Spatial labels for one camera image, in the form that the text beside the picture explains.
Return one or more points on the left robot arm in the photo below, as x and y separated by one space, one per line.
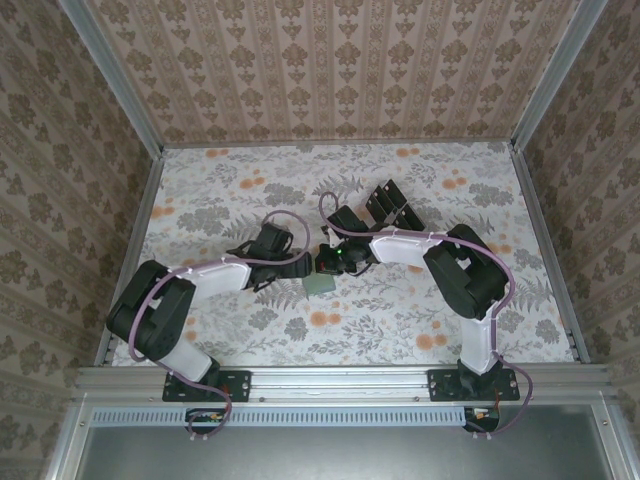
215 275

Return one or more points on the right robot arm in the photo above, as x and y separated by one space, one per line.
400 250

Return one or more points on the green card holder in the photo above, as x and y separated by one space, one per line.
320 287

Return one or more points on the grey metal panel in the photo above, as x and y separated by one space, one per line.
340 455

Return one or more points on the black connector board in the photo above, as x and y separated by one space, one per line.
207 417
482 416

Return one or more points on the aluminium mounting rail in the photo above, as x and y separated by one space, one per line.
340 382

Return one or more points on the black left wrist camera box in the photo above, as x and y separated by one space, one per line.
274 239

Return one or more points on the aluminium table side rail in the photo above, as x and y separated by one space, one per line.
545 240
145 210

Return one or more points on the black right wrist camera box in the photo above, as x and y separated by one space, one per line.
346 218

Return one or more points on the black credit card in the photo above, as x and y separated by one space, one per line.
412 218
379 205
389 193

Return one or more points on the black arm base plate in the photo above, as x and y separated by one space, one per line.
445 385
235 385

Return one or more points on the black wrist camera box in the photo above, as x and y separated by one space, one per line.
274 239
346 218

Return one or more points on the aluminium frame post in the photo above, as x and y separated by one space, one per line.
110 75
555 75

